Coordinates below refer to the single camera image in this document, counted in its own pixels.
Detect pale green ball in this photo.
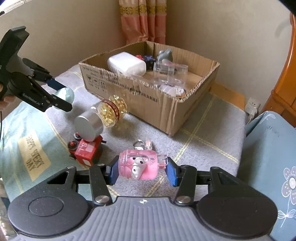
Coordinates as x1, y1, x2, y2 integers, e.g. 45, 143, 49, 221
54, 87, 75, 104

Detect clear plastic box red label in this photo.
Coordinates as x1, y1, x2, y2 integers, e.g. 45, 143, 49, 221
153, 62, 189, 87

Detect person's left hand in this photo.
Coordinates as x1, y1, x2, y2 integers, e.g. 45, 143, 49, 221
0, 95, 16, 111

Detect glass jar with yellow beads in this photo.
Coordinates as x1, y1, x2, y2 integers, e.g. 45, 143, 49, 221
74, 95, 127, 142

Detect white rectangular box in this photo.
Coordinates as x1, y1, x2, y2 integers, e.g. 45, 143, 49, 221
107, 52, 147, 76

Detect cardboard box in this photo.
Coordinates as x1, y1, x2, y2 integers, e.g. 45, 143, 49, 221
79, 41, 220, 136

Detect light blue floral bedding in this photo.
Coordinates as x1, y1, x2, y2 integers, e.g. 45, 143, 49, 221
238, 111, 295, 240

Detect pink curtain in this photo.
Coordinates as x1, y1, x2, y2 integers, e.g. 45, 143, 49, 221
119, 0, 167, 44

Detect grey animal figurine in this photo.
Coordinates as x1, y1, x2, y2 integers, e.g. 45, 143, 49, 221
157, 48, 173, 62

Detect wooden bed headboard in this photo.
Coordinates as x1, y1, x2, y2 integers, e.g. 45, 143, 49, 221
262, 13, 296, 126

